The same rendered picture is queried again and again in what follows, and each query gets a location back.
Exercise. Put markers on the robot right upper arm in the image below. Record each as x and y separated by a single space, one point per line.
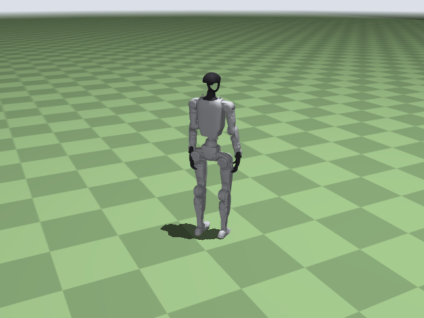
229 109

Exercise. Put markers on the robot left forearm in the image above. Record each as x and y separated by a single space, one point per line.
192 138

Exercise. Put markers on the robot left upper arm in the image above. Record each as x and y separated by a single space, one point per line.
193 113

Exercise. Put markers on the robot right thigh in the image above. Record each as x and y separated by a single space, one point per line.
225 161

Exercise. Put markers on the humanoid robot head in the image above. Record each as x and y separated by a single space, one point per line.
211 78

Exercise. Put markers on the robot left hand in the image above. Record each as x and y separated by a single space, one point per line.
190 158

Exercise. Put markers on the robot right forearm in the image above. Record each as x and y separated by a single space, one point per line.
236 142

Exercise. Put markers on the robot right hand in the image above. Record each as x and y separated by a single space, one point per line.
236 162

